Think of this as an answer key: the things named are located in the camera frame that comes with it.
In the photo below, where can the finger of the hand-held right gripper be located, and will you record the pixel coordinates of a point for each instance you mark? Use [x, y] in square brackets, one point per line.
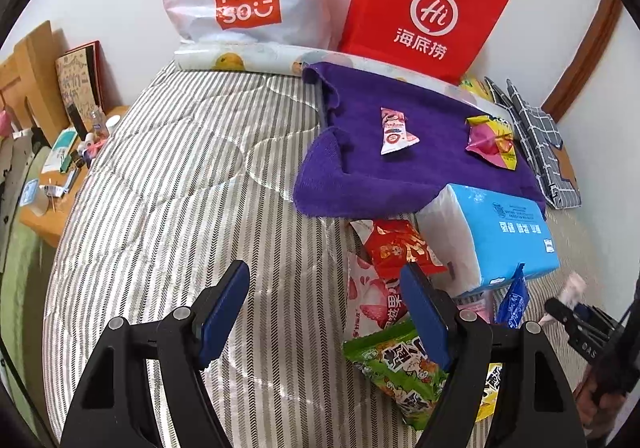
[562, 310]

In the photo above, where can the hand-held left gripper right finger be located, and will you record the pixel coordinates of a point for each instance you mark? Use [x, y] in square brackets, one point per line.
[425, 315]

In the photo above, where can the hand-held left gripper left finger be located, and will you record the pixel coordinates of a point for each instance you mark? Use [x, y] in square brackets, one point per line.
[225, 310]

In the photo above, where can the white pink snack packet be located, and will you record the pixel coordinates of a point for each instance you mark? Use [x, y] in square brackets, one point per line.
[572, 284]

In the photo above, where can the small blue snack packet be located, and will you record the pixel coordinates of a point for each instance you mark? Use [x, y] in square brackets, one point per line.
[512, 303]

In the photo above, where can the green snack packet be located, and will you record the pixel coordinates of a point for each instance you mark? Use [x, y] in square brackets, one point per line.
[395, 363]

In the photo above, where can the pink strawberry snack packet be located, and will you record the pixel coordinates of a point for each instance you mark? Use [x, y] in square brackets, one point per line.
[370, 298]

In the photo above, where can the person's right hand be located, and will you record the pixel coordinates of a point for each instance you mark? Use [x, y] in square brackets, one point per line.
[597, 398]

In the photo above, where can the blue tissue pack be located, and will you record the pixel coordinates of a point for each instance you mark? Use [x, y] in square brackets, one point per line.
[500, 238]

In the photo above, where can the striped bed quilt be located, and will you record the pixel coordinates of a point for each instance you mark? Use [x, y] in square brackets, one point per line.
[175, 228]

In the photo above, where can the purple towel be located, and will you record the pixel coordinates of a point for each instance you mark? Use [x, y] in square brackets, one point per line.
[425, 172]

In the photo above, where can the yellow red snack packet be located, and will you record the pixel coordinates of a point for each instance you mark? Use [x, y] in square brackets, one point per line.
[505, 150]

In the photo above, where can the folded plaid cloth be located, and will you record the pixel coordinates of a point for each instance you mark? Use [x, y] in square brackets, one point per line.
[540, 137]

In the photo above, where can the magenta snack packet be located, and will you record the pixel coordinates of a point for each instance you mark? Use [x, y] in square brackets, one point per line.
[480, 141]

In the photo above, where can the small pink snack packet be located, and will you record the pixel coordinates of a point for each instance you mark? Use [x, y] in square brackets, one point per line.
[395, 132]

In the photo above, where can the wooden nightstand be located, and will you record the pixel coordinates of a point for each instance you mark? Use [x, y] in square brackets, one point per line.
[45, 223]

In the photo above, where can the green cloth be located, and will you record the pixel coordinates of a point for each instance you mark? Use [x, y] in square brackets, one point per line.
[20, 303]

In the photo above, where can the small clear bottle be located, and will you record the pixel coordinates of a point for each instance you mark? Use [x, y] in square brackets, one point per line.
[98, 123]

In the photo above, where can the white green box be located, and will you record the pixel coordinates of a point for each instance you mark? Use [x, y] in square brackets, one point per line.
[60, 150]

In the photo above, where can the yellow green snack bag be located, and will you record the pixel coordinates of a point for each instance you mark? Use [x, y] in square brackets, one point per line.
[475, 87]

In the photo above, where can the rolled fruit print mat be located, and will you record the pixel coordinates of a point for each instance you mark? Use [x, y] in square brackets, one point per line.
[225, 60]

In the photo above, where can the red edged notebook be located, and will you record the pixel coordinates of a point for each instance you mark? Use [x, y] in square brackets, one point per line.
[75, 77]

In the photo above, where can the pink plush toy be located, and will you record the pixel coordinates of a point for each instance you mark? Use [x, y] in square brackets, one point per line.
[5, 122]

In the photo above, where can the wooden headboard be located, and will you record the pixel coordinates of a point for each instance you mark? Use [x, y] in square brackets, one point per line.
[35, 57]

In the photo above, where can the brown wooden door frame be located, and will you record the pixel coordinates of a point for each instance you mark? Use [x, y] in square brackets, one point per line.
[590, 52]

